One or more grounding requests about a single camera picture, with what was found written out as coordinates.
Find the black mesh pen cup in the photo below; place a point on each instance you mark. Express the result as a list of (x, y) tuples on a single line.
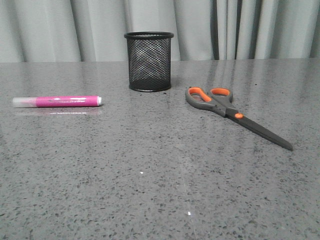
[(149, 60)]

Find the grey curtain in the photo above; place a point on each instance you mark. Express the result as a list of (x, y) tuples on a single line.
[(93, 30)]

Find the pink highlighter pen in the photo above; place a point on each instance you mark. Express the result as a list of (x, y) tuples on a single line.
[(57, 101)]

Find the grey orange scissors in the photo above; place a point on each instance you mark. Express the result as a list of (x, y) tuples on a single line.
[(219, 100)]

